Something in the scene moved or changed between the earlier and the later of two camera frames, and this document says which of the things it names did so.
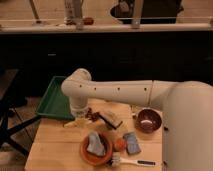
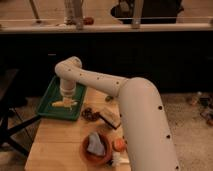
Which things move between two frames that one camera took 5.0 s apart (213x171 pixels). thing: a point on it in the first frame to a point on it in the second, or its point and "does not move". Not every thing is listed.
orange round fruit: x=120 y=144 does not move
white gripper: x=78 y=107 to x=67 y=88
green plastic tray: x=55 y=103 does not move
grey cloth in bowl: x=95 y=145 does not move
